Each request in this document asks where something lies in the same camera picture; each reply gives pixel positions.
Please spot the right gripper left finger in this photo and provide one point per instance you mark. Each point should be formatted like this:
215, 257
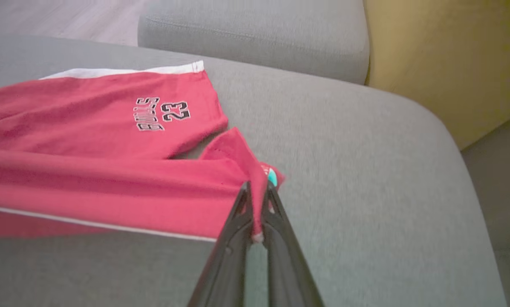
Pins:
231, 264

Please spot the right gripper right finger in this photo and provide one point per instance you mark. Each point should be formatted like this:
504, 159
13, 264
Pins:
286, 264

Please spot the red basketball shorts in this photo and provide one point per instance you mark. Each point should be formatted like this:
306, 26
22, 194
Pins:
88, 170

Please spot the large grey sofa seat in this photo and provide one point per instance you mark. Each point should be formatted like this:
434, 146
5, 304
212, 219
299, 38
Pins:
365, 192

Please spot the small grey sofa cushion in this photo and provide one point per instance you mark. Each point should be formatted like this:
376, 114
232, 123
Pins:
259, 38

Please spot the yellow sofa cushion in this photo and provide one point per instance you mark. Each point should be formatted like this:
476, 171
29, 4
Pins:
450, 59

